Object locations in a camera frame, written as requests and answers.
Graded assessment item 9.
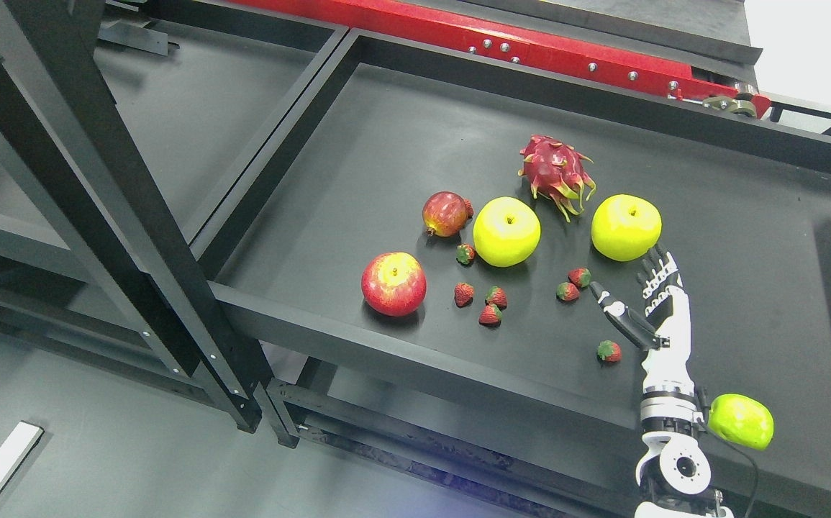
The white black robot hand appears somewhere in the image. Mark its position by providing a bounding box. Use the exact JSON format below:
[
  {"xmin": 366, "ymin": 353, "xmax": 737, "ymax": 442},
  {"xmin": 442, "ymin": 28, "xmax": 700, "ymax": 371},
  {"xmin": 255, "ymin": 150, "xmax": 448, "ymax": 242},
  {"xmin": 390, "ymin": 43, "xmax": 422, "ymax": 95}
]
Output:
[{"xmin": 589, "ymin": 243, "xmax": 696, "ymax": 396}]

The green apple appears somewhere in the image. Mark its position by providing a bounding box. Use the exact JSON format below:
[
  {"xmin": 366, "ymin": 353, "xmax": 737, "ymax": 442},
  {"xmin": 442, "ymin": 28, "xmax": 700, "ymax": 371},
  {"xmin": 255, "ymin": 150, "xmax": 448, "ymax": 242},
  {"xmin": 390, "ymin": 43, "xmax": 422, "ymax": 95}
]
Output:
[{"xmin": 708, "ymin": 393, "xmax": 775, "ymax": 450}]

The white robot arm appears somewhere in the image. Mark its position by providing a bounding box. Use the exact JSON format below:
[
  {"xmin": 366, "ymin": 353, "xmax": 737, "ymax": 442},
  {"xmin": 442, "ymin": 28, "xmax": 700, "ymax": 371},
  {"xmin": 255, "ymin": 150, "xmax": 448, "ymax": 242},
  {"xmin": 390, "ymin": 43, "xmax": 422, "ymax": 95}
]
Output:
[{"xmin": 635, "ymin": 386, "xmax": 734, "ymax": 517}]

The yellow apple right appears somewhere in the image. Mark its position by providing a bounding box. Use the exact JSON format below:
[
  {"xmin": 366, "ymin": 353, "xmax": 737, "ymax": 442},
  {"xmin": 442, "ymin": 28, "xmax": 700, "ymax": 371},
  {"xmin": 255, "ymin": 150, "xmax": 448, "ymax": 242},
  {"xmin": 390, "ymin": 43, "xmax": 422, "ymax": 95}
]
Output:
[{"xmin": 591, "ymin": 194, "xmax": 663, "ymax": 262}]

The yellow apple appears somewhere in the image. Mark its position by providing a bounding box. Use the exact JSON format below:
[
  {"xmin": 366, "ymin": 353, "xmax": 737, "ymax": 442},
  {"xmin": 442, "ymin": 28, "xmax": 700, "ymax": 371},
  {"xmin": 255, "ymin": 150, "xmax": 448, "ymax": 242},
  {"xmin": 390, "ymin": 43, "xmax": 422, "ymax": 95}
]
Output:
[
  {"xmin": 472, "ymin": 196, "xmax": 542, "ymax": 268},
  {"xmin": 591, "ymin": 194, "xmax": 663, "ymax": 262}
]

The yellow apple left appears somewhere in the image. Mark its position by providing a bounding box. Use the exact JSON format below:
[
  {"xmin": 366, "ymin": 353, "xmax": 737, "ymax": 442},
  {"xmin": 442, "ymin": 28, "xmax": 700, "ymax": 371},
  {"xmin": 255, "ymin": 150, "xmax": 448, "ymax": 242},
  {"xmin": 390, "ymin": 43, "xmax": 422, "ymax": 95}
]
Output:
[{"xmin": 472, "ymin": 196, "xmax": 542, "ymax": 268}]

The red apple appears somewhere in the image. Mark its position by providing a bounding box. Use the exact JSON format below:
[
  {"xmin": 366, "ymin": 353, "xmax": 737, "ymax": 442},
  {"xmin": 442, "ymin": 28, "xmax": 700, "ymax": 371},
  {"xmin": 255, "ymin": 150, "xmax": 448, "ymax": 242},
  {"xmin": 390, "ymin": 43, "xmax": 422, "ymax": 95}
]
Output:
[{"xmin": 360, "ymin": 252, "xmax": 427, "ymax": 317}]

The black metal shelf rack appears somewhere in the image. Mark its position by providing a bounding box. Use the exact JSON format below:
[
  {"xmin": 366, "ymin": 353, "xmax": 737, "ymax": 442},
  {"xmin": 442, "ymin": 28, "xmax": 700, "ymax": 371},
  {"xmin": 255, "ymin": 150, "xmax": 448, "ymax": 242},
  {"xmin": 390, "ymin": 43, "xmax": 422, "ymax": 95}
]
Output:
[{"xmin": 0, "ymin": 1, "xmax": 831, "ymax": 517}]

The strawberry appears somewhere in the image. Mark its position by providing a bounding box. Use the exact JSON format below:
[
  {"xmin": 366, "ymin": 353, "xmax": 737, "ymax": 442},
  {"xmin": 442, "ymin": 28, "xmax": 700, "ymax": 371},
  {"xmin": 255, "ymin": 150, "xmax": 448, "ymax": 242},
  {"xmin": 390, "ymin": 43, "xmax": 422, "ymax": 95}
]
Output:
[
  {"xmin": 478, "ymin": 303, "xmax": 503, "ymax": 327},
  {"xmin": 453, "ymin": 282, "xmax": 475, "ymax": 308},
  {"xmin": 556, "ymin": 280, "xmax": 581, "ymax": 303},
  {"xmin": 567, "ymin": 268, "xmax": 591, "ymax": 289},
  {"xmin": 455, "ymin": 243, "xmax": 476, "ymax": 266},
  {"xmin": 596, "ymin": 340, "xmax": 622, "ymax": 363},
  {"xmin": 484, "ymin": 285, "xmax": 509, "ymax": 309}
]

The pink dragon fruit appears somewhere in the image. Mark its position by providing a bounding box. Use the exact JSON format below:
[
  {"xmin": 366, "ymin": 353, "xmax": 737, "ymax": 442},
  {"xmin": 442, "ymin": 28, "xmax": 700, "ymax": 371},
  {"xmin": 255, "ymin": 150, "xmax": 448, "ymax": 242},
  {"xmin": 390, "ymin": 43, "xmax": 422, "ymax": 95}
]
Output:
[{"xmin": 517, "ymin": 134, "xmax": 597, "ymax": 223}]

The small red pomegranate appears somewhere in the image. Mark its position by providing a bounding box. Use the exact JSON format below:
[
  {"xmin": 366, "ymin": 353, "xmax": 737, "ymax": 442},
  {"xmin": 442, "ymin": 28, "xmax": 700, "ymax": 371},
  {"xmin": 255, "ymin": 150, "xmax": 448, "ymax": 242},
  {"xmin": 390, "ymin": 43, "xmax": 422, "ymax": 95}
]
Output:
[{"xmin": 422, "ymin": 191, "xmax": 473, "ymax": 238}]

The red metal beam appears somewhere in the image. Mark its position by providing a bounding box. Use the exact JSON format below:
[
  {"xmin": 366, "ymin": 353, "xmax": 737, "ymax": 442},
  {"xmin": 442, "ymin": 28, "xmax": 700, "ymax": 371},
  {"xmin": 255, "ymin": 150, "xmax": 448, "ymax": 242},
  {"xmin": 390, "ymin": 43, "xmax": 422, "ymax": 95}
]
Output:
[{"xmin": 250, "ymin": 1, "xmax": 773, "ymax": 118}]

